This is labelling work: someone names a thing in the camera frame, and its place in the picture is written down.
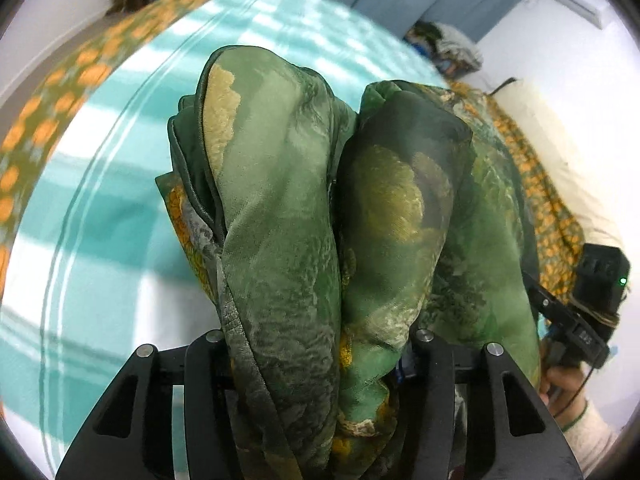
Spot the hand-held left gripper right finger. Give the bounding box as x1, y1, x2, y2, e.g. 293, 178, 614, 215
399, 328, 584, 480

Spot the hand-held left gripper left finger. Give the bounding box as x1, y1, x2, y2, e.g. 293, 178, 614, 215
55, 329, 237, 480

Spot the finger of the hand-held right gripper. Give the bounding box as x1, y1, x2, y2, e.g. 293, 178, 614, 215
522, 270, 584, 330

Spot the green landscape print jacket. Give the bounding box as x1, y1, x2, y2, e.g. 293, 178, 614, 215
154, 45, 544, 480

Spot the pile of clothes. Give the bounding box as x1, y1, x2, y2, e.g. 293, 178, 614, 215
403, 20, 484, 79

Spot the person's right hand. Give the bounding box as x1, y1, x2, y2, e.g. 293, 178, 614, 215
539, 339, 590, 412

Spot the cream pillow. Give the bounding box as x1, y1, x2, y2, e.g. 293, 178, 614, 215
492, 77, 627, 252

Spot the teal plaid bed sheet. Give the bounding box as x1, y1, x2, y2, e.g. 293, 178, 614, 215
0, 0, 452, 480

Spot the orange floral quilt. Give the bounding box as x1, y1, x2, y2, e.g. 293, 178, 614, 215
0, 0, 587, 307

